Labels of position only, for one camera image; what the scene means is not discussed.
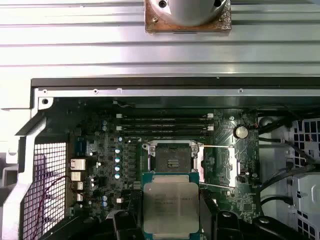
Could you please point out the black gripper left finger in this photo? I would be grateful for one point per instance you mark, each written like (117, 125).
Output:
(125, 227)

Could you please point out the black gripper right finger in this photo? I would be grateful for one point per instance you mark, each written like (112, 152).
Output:
(226, 230)

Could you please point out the silver square CPU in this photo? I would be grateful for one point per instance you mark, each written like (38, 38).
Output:
(171, 200)

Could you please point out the metal socket cover frame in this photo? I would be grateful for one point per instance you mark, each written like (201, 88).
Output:
(233, 175)

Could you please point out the CPU socket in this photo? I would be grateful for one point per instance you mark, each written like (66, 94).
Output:
(172, 160)

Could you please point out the black RAM slot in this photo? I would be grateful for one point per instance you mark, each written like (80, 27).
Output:
(162, 122)
(162, 134)

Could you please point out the RAM slot with white clips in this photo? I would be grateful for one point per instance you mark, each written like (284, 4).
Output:
(162, 128)
(162, 115)

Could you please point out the grey metal drive cage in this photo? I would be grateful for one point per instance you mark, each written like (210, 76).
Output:
(307, 190)

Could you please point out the silver coin battery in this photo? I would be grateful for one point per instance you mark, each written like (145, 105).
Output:
(240, 131)

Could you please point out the green motherboard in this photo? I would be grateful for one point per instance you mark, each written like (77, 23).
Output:
(225, 120)

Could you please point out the black grey PC case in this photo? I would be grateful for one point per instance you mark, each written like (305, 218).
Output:
(150, 82)

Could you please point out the brown square base plate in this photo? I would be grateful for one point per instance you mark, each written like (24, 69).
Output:
(155, 25)

